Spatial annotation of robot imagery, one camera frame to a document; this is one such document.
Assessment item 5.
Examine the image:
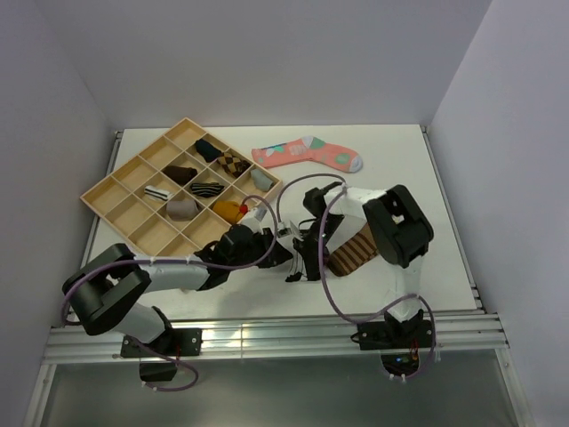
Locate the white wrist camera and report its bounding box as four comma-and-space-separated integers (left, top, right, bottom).
238, 207, 267, 233
276, 221, 303, 240

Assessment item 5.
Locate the aluminium front rail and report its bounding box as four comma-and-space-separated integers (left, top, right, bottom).
42, 313, 509, 365

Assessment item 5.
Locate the brown argyle rolled sock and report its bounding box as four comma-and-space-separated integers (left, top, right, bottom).
216, 152, 251, 178

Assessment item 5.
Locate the pink patterned sock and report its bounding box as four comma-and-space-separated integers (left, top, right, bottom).
251, 136, 364, 173

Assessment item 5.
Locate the mustard rolled sock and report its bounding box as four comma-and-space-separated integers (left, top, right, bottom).
212, 200, 248, 225

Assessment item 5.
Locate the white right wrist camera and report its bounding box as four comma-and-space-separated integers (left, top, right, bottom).
276, 221, 303, 240

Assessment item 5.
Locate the dark navy rolled sock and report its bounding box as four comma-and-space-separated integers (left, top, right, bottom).
195, 139, 223, 163

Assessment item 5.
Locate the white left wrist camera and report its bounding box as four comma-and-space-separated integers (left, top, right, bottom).
238, 207, 267, 233

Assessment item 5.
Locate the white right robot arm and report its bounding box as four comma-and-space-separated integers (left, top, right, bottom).
293, 182, 434, 347

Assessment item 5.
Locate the dark brown rolled sock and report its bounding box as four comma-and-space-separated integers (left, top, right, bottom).
163, 165, 198, 187

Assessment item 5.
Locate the white black rolled sock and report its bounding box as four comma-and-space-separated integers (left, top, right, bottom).
143, 185, 172, 202

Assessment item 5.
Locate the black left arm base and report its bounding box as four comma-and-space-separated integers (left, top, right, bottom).
120, 328, 203, 385

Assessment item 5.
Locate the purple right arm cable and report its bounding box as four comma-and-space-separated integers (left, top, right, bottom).
275, 173, 439, 383

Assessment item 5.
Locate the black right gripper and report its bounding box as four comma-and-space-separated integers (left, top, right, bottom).
293, 213, 346, 279

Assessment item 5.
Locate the white black striped sock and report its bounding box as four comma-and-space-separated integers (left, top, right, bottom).
285, 258, 309, 283

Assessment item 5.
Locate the beige grey rolled sock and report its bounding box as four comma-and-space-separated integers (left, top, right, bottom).
166, 199, 200, 222

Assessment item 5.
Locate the wooden compartment tray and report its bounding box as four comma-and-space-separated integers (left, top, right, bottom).
81, 117, 283, 256

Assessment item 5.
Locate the brown striped sock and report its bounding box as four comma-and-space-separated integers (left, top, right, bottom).
326, 223, 379, 277

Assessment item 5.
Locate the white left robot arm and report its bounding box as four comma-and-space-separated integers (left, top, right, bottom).
62, 225, 293, 355

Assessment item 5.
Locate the black striped rolled sock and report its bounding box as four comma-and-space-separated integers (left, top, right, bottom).
188, 182, 225, 198

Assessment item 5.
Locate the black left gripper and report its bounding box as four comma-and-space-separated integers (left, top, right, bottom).
228, 227, 292, 270

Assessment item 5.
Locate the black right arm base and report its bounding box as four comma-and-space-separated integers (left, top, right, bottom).
350, 309, 435, 379

